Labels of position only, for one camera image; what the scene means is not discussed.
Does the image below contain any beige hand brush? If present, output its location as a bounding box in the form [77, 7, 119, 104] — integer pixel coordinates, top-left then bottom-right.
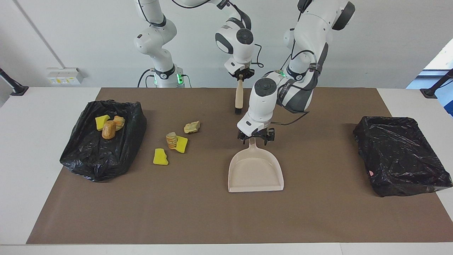
[235, 75, 245, 114]

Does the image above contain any beige plastic dustpan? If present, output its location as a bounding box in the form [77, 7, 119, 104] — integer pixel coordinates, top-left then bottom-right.
[228, 137, 285, 193]

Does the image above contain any yellow sponge piece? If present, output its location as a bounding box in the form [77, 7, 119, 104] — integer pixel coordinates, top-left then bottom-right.
[153, 148, 169, 166]
[175, 136, 188, 154]
[95, 114, 111, 131]

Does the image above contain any brown potato shaped piece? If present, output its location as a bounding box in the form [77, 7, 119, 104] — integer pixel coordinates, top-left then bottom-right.
[102, 120, 116, 140]

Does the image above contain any black bag bin pink spot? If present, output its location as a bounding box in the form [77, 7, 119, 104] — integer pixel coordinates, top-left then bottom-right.
[353, 116, 453, 197]

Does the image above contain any black bag lined bin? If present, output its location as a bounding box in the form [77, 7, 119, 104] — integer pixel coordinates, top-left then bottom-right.
[59, 100, 147, 182]

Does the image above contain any brown table mat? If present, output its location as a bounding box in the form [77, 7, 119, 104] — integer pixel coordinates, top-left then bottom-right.
[26, 87, 453, 244]

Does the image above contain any black clamp stand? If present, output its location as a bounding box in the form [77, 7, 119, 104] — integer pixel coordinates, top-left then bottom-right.
[0, 68, 29, 96]
[420, 69, 453, 99]

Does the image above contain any left arm black gripper cable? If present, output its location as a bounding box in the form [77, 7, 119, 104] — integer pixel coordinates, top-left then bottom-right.
[272, 49, 319, 127]

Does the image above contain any arm black gripper cable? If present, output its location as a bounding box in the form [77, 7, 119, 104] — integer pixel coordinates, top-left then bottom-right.
[272, 49, 319, 127]
[136, 0, 264, 68]

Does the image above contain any left arm base cable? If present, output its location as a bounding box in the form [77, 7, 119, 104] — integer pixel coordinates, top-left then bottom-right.
[262, 55, 291, 78]

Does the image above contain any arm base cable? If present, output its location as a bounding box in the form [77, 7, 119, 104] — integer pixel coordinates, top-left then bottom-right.
[137, 69, 156, 88]
[262, 55, 291, 78]

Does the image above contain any right arm black gripper cable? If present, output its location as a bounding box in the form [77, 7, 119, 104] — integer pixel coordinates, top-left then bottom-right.
[136, 0, 264, 68]

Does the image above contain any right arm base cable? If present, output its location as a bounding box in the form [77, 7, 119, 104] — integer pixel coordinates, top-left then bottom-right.
[137, 69, 156, 88]

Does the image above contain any white wall socket box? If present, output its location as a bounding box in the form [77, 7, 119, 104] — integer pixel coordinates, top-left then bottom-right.
[46, 67, 85, 85]

